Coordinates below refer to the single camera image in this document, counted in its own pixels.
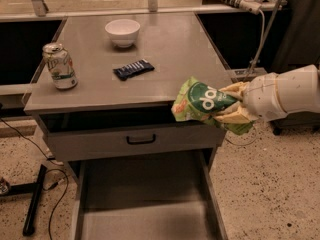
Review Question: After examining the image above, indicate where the green rice chip bag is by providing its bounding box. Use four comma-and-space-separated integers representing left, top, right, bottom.
171, 77, 256, 135

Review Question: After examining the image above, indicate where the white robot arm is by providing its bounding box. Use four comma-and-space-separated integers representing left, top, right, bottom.
214, 65, 320, 124

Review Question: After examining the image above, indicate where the green white soda can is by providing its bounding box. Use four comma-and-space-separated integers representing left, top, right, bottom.
42, 42, 78, 90

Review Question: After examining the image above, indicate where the dark cabinet at right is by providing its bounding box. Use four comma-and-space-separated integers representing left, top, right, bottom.
271, 0, 320, 135

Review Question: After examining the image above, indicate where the black drawer handle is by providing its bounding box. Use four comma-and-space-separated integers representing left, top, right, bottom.
126, 134, 156, 145

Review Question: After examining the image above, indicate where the dark blue snack bar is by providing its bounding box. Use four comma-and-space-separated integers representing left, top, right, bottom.
113, 59, 154, 81

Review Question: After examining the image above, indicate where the grey top drawer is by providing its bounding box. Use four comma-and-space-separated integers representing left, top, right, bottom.
41, 104, 225, 161

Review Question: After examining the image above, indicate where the black floor cable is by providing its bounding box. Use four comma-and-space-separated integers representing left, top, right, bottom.
0, 117, 69, 240

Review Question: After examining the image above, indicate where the grey side bracket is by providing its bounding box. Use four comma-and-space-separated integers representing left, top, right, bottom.
227, 67, 266, 83

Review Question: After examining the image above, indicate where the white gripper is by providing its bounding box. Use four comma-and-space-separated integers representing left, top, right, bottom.
214, 73, 287, 124

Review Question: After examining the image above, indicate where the grey drawer cabinet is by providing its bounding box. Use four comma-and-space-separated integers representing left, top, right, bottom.
20, 11, 240, 240

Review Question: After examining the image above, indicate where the open grey middle drawer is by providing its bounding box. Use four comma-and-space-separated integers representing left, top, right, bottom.
70, 150, 228, 240

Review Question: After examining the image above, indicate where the white ceramic bowl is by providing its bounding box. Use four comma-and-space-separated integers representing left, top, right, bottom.
105, 19, 140, 48

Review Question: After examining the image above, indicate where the black stand base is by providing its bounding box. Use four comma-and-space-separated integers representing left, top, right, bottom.
0, 165, 47, 237

